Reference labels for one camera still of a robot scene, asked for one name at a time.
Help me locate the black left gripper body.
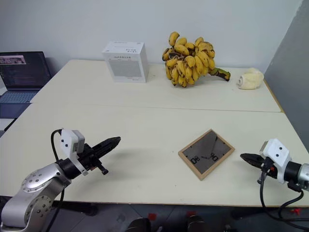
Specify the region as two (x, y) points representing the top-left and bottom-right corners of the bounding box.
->
(77, 142), (109, 175)

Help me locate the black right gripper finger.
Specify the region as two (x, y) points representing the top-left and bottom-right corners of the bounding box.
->
(243, 158), (263, 168)
(240, 153), (264, 162)

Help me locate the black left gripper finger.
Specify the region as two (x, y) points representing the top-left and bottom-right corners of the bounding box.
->
(95, 140), (121, 158)
(92, 136), (121, 151)

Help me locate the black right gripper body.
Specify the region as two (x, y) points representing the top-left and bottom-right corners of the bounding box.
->
(256, 156), (276, 180)

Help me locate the open dark laptop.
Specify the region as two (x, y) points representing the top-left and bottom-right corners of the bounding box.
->
(0, 51), (53, 119)

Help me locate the black bar under table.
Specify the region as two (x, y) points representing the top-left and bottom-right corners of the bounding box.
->
(51, 201), (98, 217)

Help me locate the cream peeled fruit core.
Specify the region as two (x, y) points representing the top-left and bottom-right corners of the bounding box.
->
(236, 68), (264, 90)

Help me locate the white cardboard box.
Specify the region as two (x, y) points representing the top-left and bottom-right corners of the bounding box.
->
(101, 41), (149, 84)

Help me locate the grey partition panel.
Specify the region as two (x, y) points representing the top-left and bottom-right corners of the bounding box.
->
(264, 0), (309, 155)

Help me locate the yellow banana bunch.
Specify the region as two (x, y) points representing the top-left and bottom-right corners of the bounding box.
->
(162, 31), (231, 88)

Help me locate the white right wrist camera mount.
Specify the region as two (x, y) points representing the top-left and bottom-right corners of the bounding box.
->
(259, 138), (292, 184)

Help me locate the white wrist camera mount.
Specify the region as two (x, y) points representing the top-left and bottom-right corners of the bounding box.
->
(60, 129), (89, 176)
(259, 138), (292, 184)

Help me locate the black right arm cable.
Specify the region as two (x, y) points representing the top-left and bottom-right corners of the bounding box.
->
(259, 157), (309, 230)

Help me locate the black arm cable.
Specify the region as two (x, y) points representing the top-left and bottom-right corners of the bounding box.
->
(44, 129), (66, 232)
(259, 157), (309, 230)

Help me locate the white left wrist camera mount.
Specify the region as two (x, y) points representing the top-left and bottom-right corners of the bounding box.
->
(60, 129), (89, 176)

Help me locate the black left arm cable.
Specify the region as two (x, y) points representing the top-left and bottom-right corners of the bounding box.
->
(44, 129), (66, 232)

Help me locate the wooden picture frame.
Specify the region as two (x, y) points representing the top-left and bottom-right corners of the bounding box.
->
(178, 129), (236, 181)

